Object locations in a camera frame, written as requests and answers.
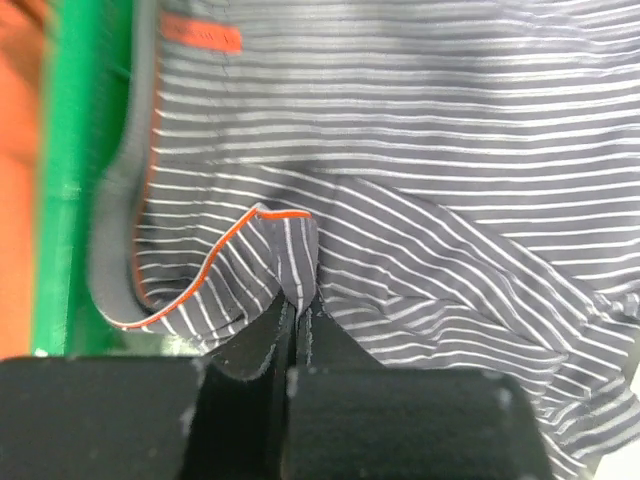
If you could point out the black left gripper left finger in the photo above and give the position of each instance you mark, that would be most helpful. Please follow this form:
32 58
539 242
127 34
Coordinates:
216 416

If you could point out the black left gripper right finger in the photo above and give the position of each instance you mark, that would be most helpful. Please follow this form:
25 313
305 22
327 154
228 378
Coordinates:
349 417

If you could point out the grey striped boxer underwear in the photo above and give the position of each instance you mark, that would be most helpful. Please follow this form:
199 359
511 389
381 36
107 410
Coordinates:
454 183

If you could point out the orange white underwear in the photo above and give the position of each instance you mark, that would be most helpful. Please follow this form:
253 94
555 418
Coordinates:
25 42

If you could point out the green plastic tray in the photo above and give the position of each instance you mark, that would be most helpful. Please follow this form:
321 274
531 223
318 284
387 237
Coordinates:
86 99

